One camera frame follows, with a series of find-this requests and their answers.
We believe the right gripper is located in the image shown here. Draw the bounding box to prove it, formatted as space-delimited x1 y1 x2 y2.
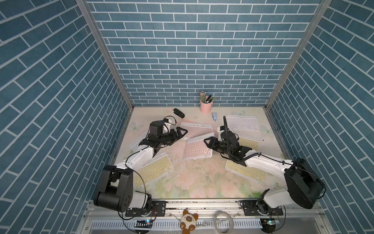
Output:
204 136 232 157

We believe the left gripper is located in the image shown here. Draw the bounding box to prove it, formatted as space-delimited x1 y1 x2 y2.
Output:
157 127 187 146

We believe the pink keyboard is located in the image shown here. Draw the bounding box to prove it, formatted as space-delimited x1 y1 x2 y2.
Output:
180 122 213 139
182 132 215 160

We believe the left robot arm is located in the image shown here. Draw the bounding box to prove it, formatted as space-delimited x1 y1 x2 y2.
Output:
93 127 188 213

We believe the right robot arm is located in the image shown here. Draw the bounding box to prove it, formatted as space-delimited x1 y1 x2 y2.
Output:
204 136 326 215

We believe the black stapler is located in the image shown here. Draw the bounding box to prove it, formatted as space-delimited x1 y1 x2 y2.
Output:
173 108 185 119

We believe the pink pen cup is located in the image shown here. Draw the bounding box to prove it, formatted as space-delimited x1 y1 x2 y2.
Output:
200 95 213 114

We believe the white keyboard right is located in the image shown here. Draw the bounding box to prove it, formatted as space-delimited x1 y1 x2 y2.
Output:
226 115 260 131

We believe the white keyboard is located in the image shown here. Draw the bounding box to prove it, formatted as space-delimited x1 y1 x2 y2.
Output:
226 115 260 131
130 132 147 152

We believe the white keyboard left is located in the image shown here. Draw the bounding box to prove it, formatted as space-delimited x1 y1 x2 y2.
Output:
130 132 147 152

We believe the plush toy cat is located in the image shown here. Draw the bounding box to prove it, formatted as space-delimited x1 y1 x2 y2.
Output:
180 209 199 234

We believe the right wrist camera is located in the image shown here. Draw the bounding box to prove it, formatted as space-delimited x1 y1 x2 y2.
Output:
220 116 238 145

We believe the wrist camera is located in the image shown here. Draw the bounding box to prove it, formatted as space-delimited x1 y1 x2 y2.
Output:
220 116 238 145
149 120 171 137

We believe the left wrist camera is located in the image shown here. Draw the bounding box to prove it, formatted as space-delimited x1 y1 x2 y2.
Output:
149 120 171 137

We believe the coiled white cable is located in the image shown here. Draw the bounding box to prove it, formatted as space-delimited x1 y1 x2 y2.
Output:
213 210 234 234

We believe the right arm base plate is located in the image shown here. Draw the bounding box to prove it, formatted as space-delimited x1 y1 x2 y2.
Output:
238 199 283 216

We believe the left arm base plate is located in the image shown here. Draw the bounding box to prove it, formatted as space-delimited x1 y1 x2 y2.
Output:
125 200 167 217

